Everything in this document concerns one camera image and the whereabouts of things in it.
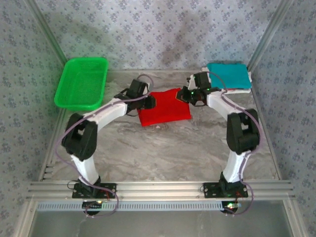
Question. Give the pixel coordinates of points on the red t-shirt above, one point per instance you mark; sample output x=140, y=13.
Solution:
x=165, y=111

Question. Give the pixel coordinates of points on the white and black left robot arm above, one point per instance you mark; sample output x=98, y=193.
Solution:
x=108, y=113

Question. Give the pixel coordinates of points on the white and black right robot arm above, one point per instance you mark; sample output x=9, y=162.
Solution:
x=217, y=101

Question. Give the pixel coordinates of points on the teal folded t-shirt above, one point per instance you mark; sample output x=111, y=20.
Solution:
x=232, y=74

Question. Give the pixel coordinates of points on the green plastic basket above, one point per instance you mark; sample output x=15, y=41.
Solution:
x=81, y=84

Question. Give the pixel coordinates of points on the left controller board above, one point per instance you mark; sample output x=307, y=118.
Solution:
x=92, y=204

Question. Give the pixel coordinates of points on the controller board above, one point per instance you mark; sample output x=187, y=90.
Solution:
x=92, y=204
x=230, y=206

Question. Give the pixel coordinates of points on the right controller board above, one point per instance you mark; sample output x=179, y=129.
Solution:
x=230, y=206

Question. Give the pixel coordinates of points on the aluminium mounting rail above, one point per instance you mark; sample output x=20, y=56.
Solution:
x=160, y=190

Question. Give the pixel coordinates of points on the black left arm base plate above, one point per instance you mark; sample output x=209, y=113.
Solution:
x=108, y=191

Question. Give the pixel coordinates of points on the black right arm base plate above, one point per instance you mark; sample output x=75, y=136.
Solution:
x=212, y=190

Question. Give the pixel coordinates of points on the aluminium frame post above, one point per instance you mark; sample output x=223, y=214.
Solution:
x=269, y=34
x=47, y=32

